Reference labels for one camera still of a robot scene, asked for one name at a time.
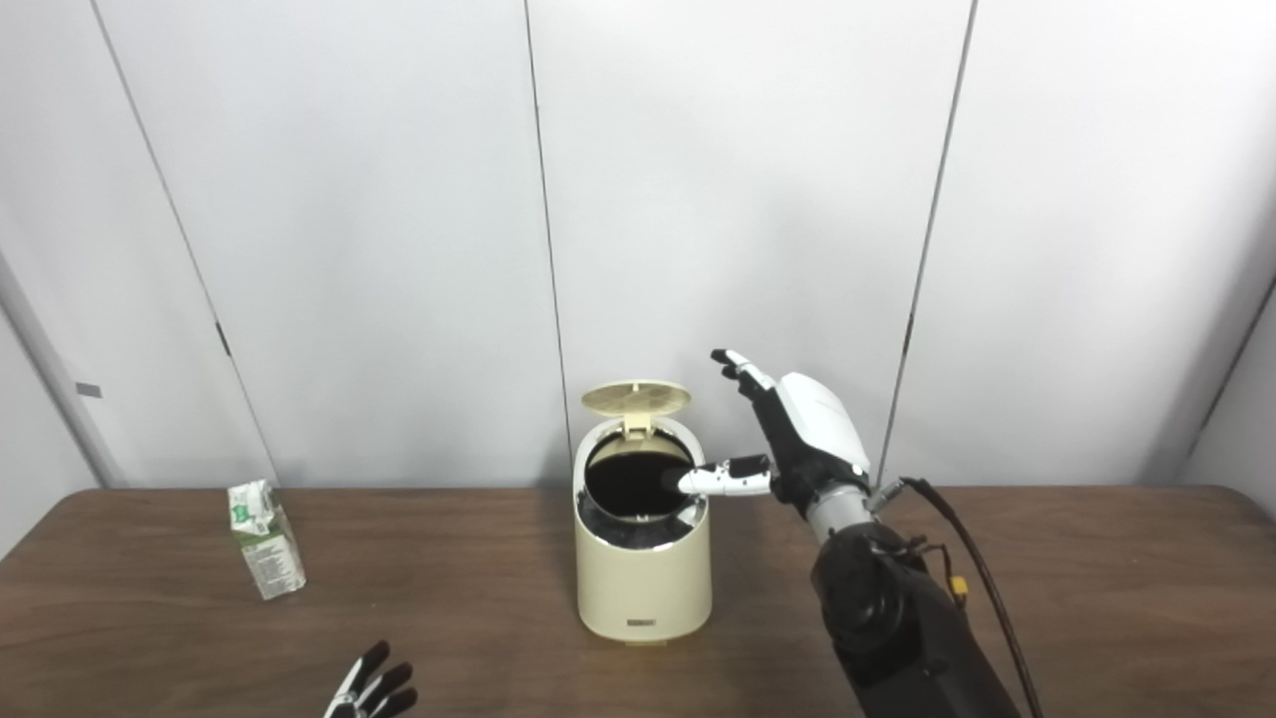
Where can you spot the cream-colored round bin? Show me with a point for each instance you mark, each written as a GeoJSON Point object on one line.
{"type": "Point", "coordinates": [643, 583]}

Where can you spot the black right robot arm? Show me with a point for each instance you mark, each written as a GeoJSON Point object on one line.
{"type": "Point", "coordinates": [897, 628]}

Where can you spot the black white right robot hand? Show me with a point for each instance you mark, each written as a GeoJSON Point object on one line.
{"type": "Point", "coordinates": [817, 429]}

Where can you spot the small grey wall label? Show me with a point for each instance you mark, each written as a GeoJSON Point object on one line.
{"type": "Point", "coordinates": [89, 390]}

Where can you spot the cream round bin lid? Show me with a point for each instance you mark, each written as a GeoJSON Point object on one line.
{"type": "Point", "coordinates": [638, 397]}

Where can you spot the green white milk carton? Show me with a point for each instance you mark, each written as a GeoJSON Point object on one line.
{"type": "Point", "coordinates": [267, 548]}

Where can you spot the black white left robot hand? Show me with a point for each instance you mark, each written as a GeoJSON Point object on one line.
{"type": "Point", "coordinates": [369, 693]}

